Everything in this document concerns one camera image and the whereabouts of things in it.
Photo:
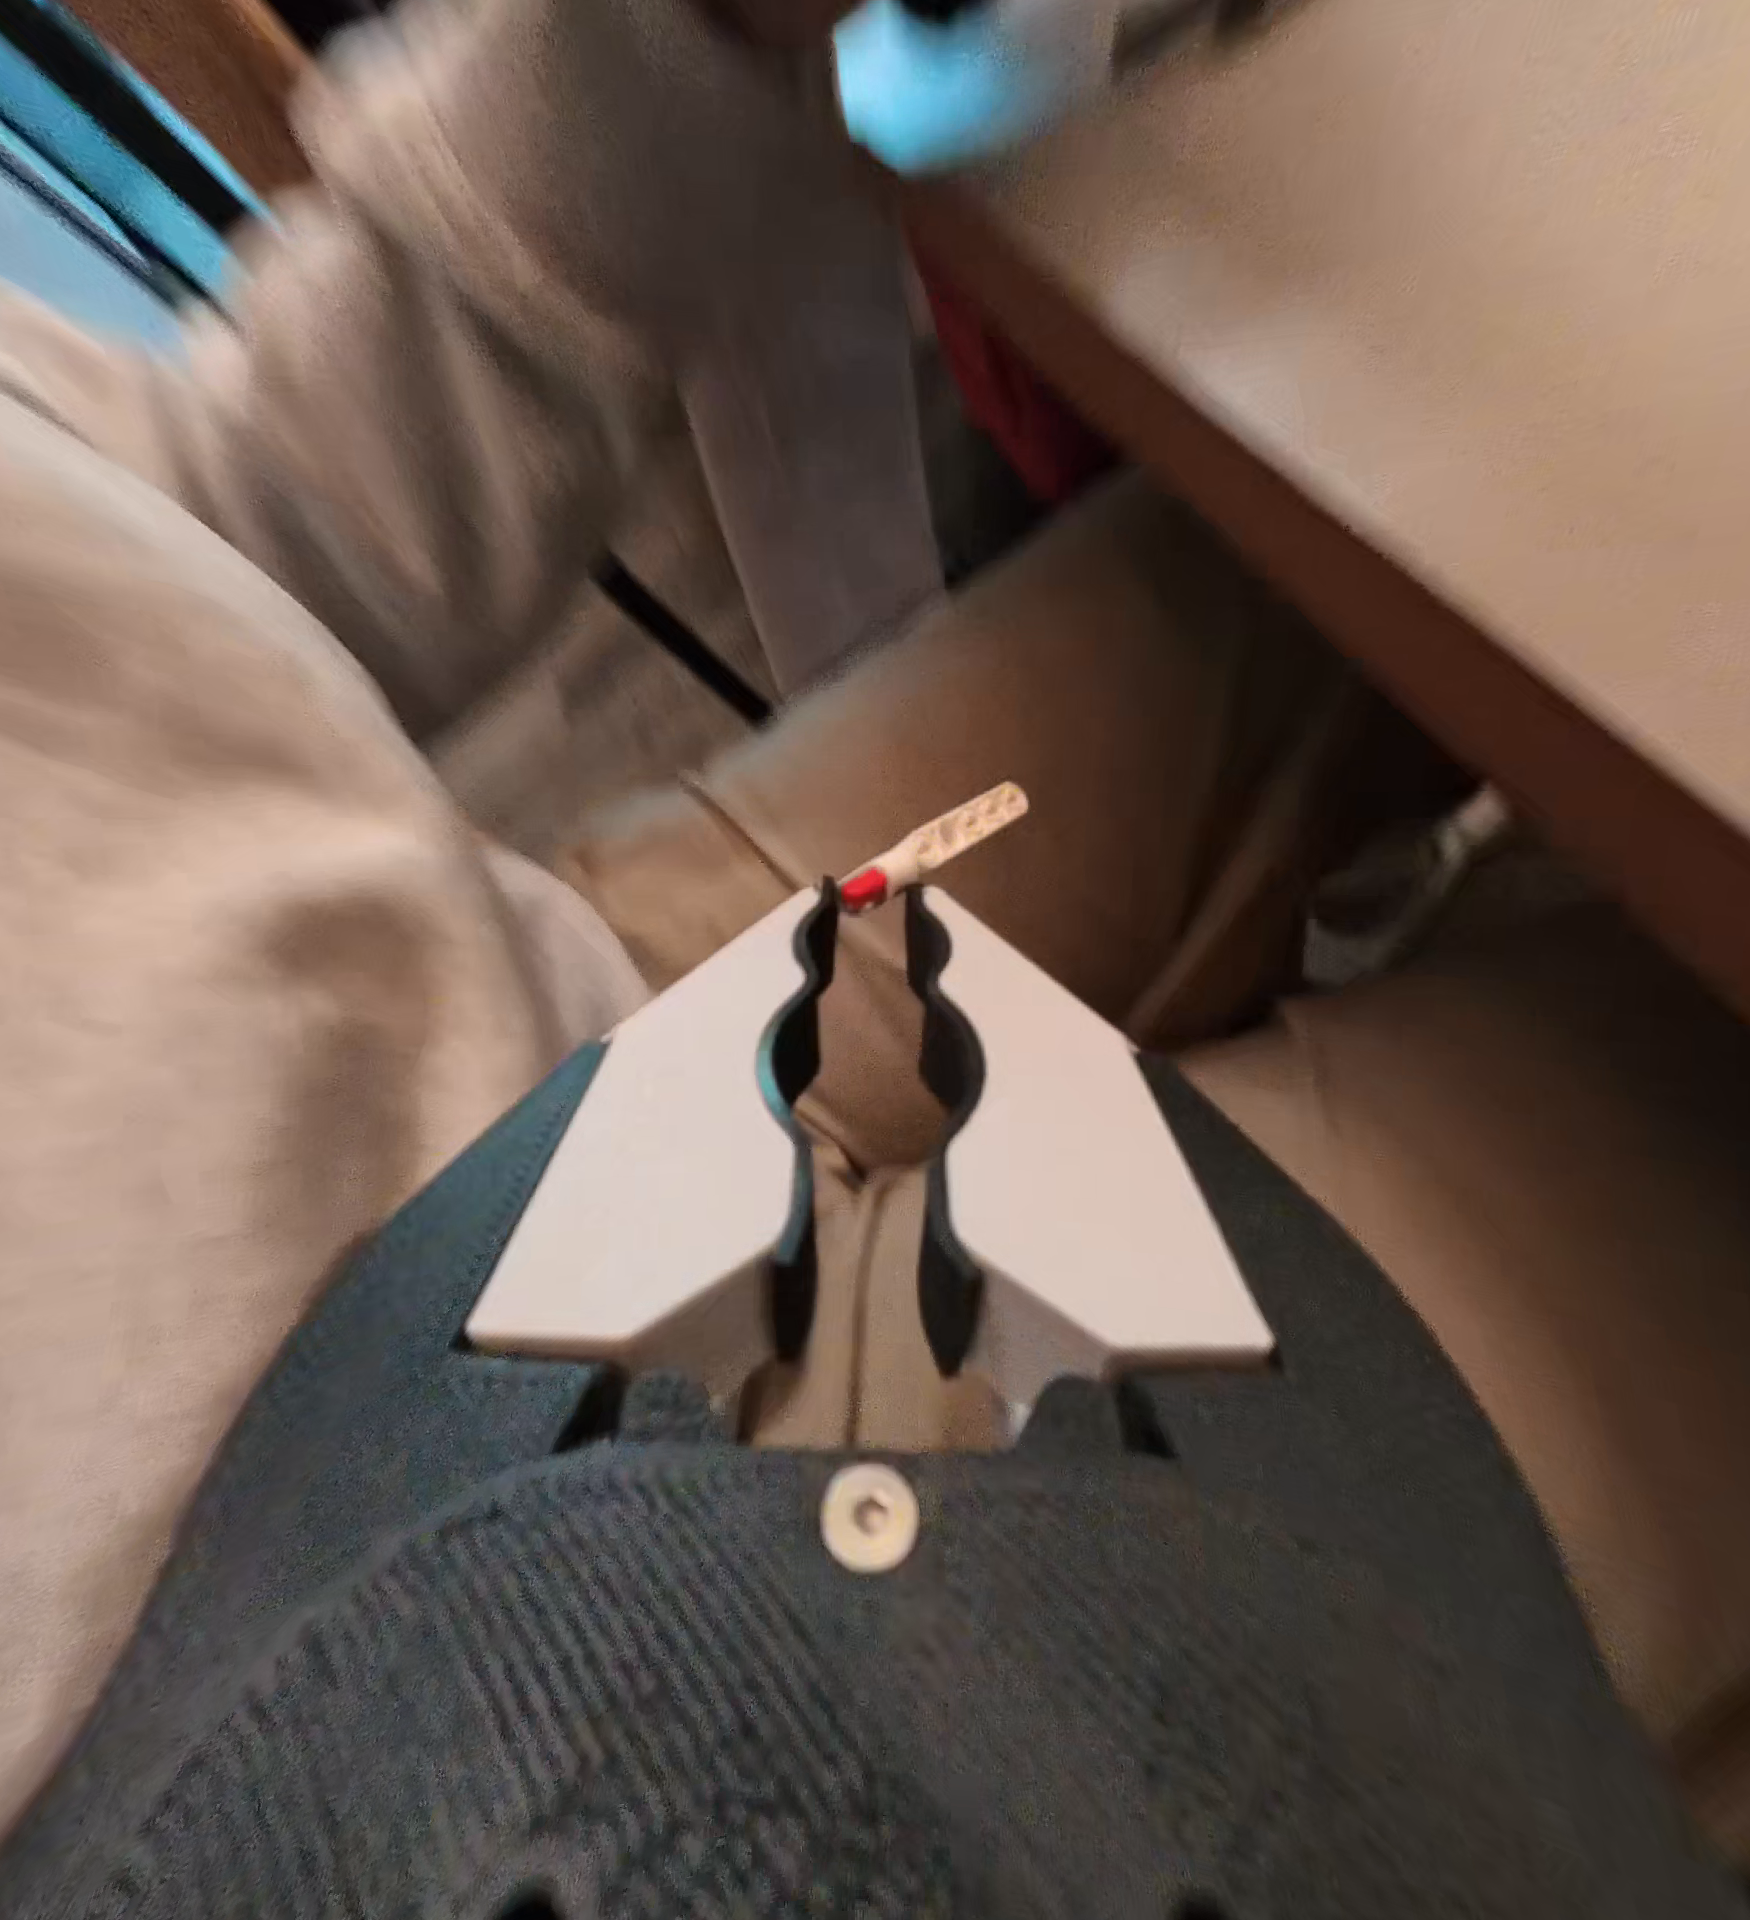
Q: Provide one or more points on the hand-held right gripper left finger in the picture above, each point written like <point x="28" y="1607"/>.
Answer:
<point x="666" y="1184"/>

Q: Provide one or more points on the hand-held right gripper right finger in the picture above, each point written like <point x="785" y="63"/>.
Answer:
<point x="1086" y="1184"/>

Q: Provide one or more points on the red lego pin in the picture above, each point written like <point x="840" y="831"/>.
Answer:
<point x="864" y="893"/>

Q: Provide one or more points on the white lego connector with holes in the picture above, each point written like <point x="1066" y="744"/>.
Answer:
<point x="958" y="827"/>

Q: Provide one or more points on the person's grey shoe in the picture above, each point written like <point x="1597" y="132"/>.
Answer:
<point x="1393" y="886"/>

